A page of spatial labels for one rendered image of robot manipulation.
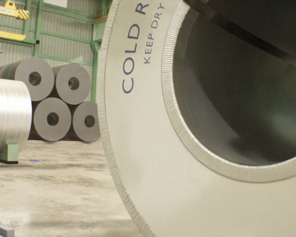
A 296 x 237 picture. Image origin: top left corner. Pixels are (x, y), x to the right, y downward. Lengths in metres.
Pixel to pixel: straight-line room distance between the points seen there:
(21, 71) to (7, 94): 6.97
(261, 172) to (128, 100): 0.49
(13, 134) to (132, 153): 4.60
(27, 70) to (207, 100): 11.71
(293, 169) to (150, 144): 0.43
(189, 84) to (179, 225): 0.40
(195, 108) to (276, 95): 0.59
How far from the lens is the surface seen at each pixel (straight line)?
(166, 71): 1.01
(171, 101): 0.98
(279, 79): 1.57
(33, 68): 12.78
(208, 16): 1.00
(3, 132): 5.54
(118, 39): 1.19
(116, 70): 1.17
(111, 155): 1.16
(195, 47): 1.07
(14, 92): 5.68
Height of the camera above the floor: 0.59
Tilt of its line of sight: 2 degrees up
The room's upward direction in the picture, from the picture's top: 2 degrees clockwise
